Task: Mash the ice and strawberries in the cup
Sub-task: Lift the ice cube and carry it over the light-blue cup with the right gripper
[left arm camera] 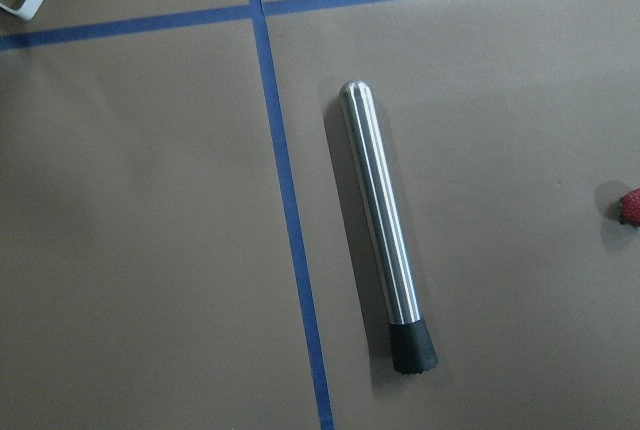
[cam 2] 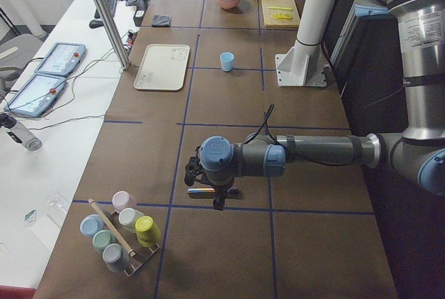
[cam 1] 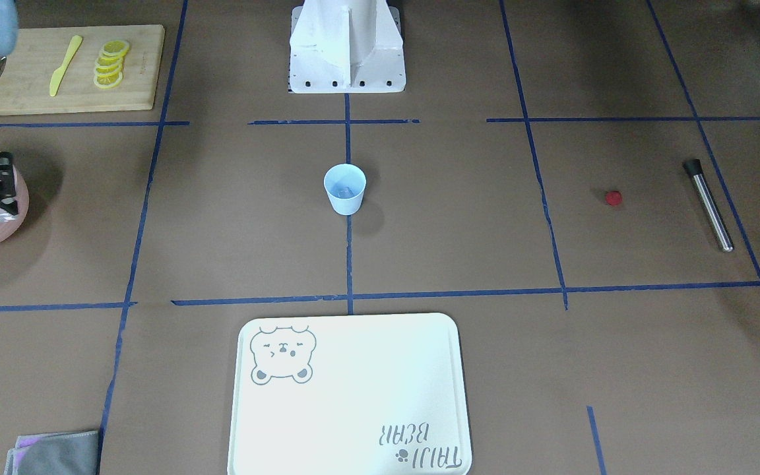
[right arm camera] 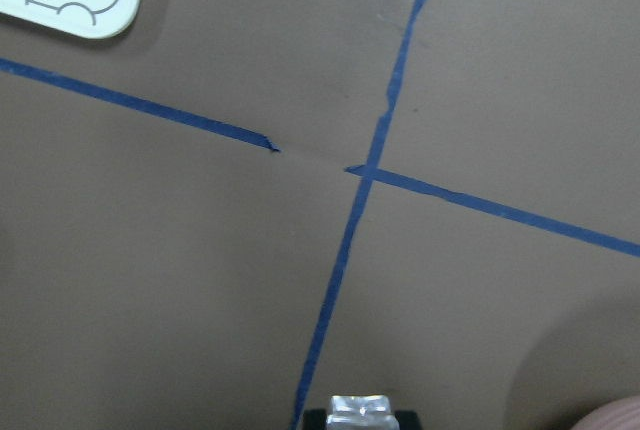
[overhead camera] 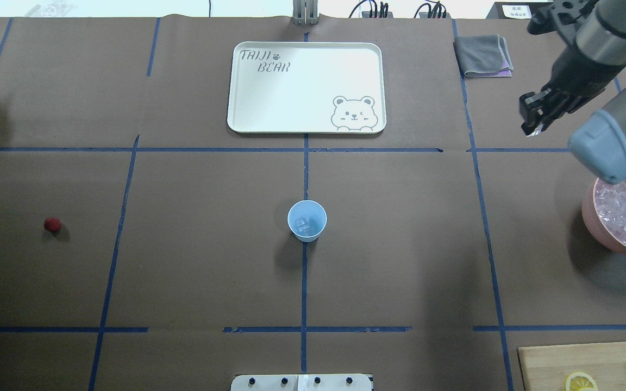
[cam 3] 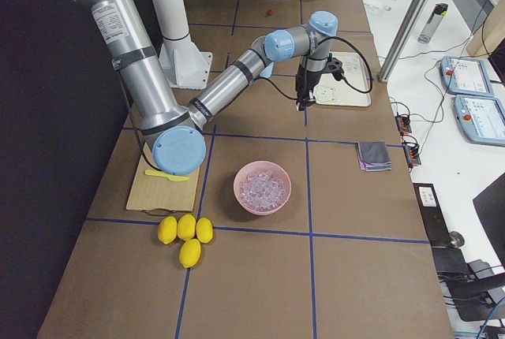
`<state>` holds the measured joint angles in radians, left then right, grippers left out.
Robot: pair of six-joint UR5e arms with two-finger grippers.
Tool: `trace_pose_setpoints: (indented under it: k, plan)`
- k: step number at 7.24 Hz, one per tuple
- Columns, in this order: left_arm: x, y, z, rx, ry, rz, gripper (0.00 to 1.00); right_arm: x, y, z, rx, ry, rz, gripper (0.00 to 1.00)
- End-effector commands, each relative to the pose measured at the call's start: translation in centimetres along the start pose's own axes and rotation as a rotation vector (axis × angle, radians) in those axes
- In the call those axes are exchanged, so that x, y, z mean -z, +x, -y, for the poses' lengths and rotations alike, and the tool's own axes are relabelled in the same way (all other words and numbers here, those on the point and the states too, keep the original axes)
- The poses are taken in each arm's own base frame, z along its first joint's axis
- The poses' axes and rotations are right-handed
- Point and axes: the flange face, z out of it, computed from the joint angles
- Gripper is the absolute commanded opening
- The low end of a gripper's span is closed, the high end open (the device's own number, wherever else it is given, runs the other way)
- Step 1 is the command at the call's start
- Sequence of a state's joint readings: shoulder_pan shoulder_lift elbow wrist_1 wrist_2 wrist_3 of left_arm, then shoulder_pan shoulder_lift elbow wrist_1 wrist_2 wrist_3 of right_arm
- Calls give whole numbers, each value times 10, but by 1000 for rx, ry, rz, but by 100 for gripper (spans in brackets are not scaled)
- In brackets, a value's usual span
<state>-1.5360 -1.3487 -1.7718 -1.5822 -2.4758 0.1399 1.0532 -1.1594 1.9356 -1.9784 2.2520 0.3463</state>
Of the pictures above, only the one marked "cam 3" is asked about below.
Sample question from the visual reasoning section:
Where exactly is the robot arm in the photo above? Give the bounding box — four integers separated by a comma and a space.
74, 0, 339, 175

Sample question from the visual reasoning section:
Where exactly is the pink bowl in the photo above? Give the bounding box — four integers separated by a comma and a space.
233, 161, 291, 215

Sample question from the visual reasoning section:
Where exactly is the teach pendant far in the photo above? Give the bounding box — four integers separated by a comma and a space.
440, 56, 494, 97

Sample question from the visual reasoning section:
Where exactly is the light blue cup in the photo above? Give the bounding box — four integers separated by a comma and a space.
260, 62, 275, 79

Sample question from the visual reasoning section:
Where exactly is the lemon four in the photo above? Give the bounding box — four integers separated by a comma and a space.
178, 238, 201, 268

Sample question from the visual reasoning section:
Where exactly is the grey folded cloth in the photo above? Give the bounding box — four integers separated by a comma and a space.
357, 142, 392, 172

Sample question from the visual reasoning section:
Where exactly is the teach pendant near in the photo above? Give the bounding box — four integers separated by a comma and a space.
454, 95, 504, 147

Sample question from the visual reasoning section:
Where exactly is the cream serving tray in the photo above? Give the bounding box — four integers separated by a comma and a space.
313, 51, 371, 107

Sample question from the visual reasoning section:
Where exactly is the aluminium frame post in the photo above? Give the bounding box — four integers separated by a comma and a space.
377, 0, 428, 83

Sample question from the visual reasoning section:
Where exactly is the wooden cutting board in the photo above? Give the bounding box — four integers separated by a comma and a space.
126, 158, 200, 212

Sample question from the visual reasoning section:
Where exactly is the lemon one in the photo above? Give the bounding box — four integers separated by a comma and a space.
157, 216, 178, 244

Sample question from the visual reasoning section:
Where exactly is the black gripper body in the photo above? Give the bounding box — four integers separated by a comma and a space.
295, 54, 344, 99

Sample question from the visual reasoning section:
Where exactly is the teach pendant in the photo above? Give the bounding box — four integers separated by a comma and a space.
440, 56, 494, 97
454, 95, 504, 147

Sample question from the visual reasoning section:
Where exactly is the yellow plastic knife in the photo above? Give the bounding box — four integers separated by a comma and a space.
144, 169, 189, 182

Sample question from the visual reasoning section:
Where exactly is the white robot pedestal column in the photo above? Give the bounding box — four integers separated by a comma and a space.
152, 0, 213, 90

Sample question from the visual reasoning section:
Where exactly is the lemon two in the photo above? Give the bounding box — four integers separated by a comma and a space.
177, 214, 196, 241

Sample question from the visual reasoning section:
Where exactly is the clear ice cubes pile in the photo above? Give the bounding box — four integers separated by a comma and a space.
238, 171, 287, 213

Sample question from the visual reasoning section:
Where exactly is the lemon three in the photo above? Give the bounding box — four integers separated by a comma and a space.
196, 217, 214, 244

